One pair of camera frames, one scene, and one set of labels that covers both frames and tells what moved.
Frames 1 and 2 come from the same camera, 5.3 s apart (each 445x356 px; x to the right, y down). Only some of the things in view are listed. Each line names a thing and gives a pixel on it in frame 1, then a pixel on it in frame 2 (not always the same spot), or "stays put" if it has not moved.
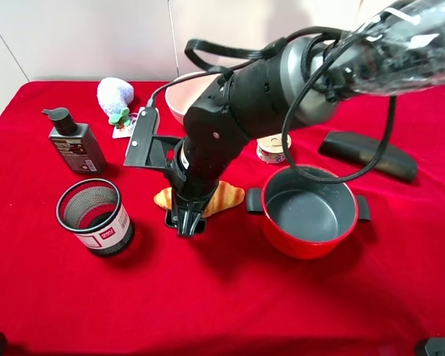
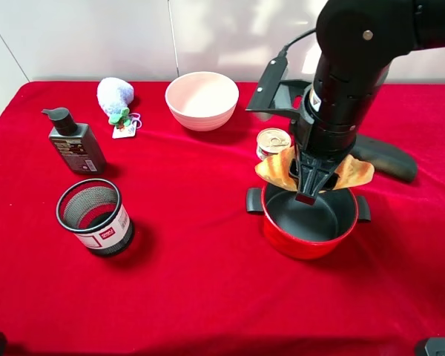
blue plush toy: x=114 y=96 stays put
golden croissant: x=224 y=195 to x=278 y=170
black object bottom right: x=443 y=346 stays put
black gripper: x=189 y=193 to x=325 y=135
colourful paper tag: x=127 y=131 stays put
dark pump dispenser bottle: x=77 y=142 stays put
